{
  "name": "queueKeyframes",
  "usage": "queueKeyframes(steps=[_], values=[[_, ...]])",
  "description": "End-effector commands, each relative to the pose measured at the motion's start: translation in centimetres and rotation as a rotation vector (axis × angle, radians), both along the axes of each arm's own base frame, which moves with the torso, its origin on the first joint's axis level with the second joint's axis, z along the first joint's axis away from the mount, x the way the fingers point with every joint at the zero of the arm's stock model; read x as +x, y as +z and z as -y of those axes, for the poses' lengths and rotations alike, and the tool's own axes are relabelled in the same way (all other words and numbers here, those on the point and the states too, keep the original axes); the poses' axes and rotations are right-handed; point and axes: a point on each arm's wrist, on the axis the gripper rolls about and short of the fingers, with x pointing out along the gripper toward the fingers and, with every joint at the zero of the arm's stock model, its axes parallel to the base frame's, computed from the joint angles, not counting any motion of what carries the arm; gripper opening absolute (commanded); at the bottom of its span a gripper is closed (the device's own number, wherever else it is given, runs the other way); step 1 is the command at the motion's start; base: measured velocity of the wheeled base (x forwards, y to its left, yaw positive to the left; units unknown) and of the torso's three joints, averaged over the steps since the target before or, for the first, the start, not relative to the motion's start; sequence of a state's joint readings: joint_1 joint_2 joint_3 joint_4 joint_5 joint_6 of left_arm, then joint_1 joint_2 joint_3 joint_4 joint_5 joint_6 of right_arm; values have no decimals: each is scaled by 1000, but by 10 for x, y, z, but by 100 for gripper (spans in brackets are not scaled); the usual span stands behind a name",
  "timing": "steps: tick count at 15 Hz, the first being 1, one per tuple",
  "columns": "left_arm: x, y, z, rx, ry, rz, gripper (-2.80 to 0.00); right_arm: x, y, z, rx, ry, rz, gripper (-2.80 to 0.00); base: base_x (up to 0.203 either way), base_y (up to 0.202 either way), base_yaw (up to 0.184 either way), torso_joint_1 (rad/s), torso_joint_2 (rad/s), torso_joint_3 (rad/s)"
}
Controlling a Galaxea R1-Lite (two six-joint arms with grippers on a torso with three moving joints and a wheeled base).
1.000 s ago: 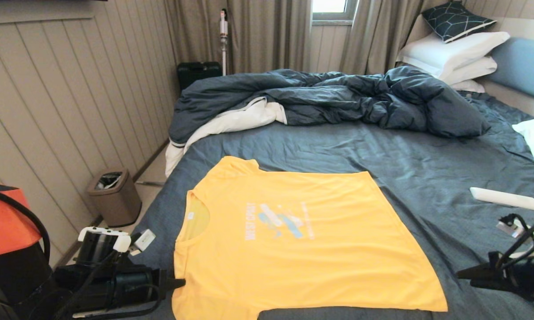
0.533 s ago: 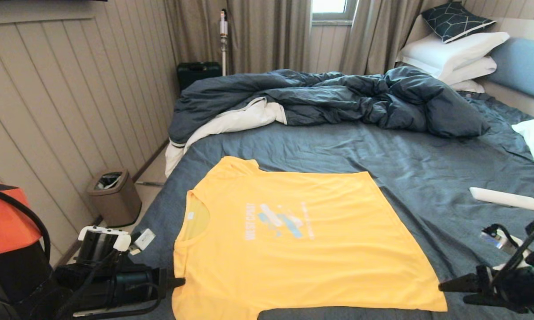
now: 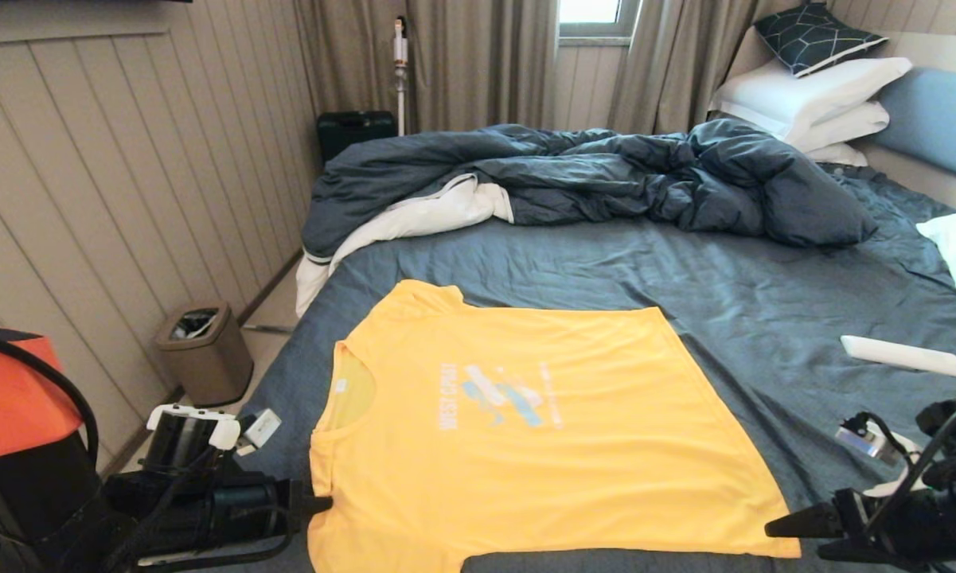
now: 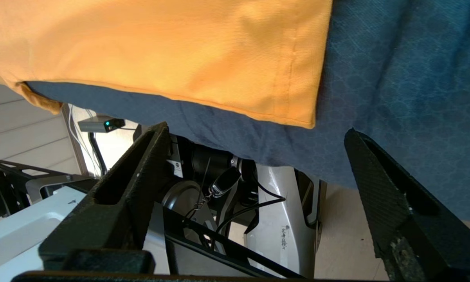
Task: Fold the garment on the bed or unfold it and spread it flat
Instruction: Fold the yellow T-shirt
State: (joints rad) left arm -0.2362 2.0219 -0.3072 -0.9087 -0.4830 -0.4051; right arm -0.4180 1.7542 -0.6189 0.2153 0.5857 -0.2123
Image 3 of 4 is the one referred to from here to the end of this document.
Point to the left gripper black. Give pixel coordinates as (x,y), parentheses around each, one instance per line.
(255,509)

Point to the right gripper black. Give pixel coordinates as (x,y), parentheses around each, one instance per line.
(915,525)

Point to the yellow printed t-shirt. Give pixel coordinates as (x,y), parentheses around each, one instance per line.
(525,477)

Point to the brown trash bin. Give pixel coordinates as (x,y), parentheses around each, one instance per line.
(215,366)

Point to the white flat long bar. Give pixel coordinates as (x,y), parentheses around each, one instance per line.
(903,356)

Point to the bin liner with trash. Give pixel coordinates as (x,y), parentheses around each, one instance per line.
(195,322)

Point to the grey-blue bed sheet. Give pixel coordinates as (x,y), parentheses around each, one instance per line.
(764,278)

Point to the dark green hard case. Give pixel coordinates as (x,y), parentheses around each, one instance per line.
(350,131)

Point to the blue headboard cushion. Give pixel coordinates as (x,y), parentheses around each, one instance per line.
(939,123)

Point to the dark blue crumpled duvet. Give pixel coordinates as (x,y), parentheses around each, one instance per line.
(605,171)

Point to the large white pillow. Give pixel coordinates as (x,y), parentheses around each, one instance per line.
(804,91)

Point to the white stick vacuum cleaner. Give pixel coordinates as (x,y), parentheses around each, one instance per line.
(401,52)

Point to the beige curtain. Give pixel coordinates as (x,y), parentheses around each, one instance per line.
(478,64)
(669,64)

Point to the dark patterned cushion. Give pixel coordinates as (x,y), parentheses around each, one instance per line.
(812,38)

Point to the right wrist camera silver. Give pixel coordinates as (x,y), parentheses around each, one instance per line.
(864,442)

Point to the beige headboard frame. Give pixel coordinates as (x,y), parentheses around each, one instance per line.
(923,179)

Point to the window with grey frame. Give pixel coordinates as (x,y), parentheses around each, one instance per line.
(589,9)

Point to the black wall screen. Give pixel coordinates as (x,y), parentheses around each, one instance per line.
(48,1)

